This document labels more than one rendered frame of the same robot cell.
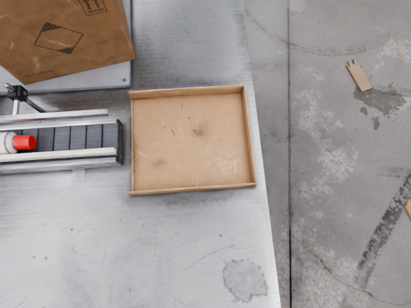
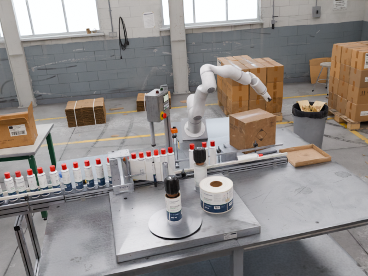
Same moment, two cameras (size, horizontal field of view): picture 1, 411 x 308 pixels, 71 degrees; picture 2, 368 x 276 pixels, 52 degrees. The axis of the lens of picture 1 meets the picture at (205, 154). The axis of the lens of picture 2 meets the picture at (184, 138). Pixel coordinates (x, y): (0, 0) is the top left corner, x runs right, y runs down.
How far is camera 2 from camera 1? 2.71 m
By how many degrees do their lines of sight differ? 53
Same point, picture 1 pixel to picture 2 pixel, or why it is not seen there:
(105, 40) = (270, 136)
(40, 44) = (257, 136)
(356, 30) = not seen: hidden behind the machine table
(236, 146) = (319, 155)
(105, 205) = (288, 170)
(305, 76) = not seen: hidden behind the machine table
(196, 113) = (302, 153)
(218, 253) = (331, 171)
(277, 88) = not seen: hidden behind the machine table
